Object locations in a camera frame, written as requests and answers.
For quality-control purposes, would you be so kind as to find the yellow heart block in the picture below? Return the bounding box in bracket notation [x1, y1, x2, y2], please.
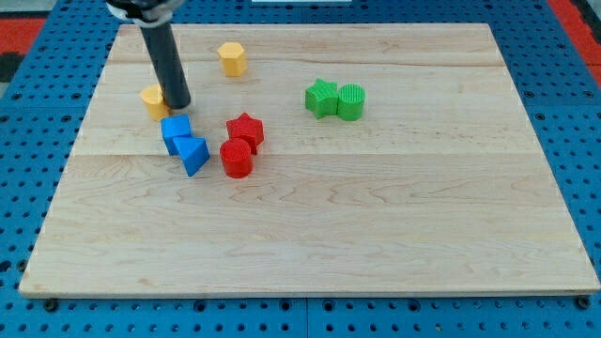
[140, 84, 171, 122]

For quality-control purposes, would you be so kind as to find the yellow hexagon block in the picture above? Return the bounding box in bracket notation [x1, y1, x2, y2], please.
[217, 42, 247, 77]

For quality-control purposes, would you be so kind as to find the light wooden board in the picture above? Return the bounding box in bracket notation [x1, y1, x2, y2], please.
[19, 23, 600, 299]

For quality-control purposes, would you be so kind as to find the red cylinder block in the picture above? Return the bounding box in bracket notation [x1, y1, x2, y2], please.
[220, 138, 254, 178]

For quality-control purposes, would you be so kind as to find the red star block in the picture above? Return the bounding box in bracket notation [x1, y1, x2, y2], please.
[225, 112, 264, 155]

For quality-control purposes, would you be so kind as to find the green star block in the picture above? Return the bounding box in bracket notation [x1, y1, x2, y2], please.
[305, 78, 338, 119]

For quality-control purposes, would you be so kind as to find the green cylinder block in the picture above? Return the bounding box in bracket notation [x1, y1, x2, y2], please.
[337, 84, 366, 121]

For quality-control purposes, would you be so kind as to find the blue triangle block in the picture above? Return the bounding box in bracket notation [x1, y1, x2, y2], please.
[174, 136, 210, 177]

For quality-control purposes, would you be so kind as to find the blue cube block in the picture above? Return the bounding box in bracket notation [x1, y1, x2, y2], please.
[161, 115, 192, 155]

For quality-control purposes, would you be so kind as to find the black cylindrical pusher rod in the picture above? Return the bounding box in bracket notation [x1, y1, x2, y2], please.
[141, 23, 192, 110]

